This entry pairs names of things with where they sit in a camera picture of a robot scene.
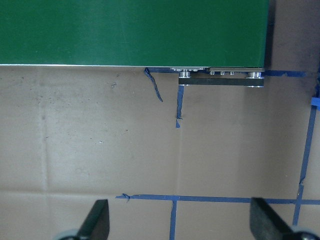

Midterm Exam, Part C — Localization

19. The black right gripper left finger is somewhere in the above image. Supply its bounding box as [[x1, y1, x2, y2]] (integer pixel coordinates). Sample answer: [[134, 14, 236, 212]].
[[75, 199, 110, 240]]

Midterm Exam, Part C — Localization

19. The green conveyor belt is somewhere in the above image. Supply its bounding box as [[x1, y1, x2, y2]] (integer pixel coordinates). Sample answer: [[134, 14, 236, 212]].
[[0, 0, 271, 89]]

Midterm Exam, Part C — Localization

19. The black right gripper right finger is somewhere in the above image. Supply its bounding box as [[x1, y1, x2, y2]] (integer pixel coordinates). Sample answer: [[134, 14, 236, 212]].
[[249, 197, 293, 240]]

